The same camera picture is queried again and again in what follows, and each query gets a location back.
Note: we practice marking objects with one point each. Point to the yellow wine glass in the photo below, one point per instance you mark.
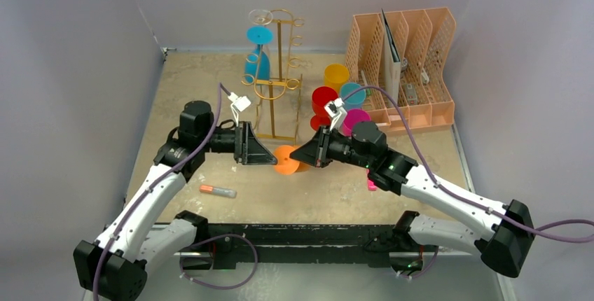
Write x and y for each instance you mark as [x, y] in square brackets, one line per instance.
[335, 76]

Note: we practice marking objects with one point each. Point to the light blue wine glass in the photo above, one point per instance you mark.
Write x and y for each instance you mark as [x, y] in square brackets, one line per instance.
[352, 97]

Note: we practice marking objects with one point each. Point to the orange grey marker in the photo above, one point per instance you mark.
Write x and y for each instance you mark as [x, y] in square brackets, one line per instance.
[213, 190]

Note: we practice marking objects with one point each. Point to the clear wine glass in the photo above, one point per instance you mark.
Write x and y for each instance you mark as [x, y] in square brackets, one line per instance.
[261, 18]

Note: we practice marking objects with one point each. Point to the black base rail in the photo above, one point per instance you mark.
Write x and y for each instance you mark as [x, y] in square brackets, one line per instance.
[230, 243]

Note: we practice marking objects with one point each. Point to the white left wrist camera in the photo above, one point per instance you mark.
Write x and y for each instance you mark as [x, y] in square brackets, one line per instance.
[237, 105]

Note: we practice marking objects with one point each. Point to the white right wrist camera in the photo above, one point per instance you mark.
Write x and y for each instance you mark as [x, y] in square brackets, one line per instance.
[337, 113]

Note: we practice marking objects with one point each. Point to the white folder in organizer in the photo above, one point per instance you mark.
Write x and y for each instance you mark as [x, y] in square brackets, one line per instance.
[392, 61]

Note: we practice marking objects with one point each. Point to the pink highlighter marker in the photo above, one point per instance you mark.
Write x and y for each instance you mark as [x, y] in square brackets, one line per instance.
[371, 186]

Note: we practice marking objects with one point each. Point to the peach plastic file organizer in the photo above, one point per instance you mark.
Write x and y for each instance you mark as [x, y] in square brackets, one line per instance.
[422, 38]

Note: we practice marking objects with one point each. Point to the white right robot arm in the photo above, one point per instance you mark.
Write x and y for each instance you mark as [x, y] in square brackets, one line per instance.
[497, 232]

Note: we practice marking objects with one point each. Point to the gold wire glass rack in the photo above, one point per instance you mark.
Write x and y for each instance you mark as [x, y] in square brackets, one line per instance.
[282, 63]

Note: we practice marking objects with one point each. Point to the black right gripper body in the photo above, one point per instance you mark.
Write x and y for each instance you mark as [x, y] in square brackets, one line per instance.
[323, 146]

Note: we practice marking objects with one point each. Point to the teal wine glass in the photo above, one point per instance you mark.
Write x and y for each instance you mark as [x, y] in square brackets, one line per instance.
[257, 63]

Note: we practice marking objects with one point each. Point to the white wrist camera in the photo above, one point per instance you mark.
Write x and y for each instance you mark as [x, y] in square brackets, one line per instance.
[237, 105]
[337, 113]

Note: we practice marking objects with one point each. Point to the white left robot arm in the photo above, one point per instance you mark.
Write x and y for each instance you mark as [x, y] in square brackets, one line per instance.
[117, 264]

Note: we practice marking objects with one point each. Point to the red wine glass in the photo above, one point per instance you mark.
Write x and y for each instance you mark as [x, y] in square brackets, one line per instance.
[321, 96]

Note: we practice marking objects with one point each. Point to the orange wine glass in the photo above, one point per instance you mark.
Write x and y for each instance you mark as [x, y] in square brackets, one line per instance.
[286, 165]

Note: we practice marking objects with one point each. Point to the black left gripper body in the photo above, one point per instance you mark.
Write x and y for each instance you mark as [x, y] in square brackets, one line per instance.
[226, 141]

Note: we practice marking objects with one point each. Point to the magenta wine glass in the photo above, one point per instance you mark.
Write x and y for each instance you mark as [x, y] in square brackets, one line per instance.
[354, 116]

